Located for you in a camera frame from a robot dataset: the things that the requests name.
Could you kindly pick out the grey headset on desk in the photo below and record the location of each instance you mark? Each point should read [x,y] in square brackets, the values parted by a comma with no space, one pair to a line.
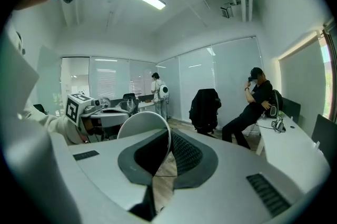
[278,125]

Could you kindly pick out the white round backpack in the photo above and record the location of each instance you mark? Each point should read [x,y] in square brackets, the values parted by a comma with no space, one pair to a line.
[163,91]

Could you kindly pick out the long white desk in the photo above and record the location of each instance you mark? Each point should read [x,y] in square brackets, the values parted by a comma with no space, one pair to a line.
[292,146]

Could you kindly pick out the black office chair with jacket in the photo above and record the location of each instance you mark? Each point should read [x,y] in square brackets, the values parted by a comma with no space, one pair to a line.
[205,110]

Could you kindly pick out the person's white hooded top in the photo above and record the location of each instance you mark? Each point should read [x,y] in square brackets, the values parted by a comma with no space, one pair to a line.
[23,138]

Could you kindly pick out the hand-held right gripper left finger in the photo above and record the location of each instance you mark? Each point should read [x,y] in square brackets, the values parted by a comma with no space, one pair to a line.
[105,162]

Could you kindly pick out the white paper cup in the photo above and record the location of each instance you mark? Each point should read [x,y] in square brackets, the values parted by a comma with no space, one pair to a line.
[142,125]

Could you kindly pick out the grey roller blind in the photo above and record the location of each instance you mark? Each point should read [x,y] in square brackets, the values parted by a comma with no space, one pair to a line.
[302,78]

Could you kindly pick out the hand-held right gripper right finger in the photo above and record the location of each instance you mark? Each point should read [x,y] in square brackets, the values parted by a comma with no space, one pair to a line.
[231,165]

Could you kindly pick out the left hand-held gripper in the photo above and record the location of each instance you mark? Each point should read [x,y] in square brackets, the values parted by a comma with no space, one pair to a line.
[76,108]

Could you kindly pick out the person's left forearm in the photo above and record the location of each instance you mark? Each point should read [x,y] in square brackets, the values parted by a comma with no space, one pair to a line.
[50,123]

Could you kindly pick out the white background desk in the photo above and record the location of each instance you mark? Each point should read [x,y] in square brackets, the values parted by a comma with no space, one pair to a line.
[147,105]

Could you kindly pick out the ceiling-mounted grey device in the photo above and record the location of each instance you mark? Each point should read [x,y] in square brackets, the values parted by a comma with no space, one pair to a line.
[227,10]

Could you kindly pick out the black desk chair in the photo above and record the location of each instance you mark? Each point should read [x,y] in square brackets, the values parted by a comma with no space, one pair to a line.
[325,136]
[291,110]

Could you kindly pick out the black backpack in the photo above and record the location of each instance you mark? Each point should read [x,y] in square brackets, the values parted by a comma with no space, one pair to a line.
[275,104]

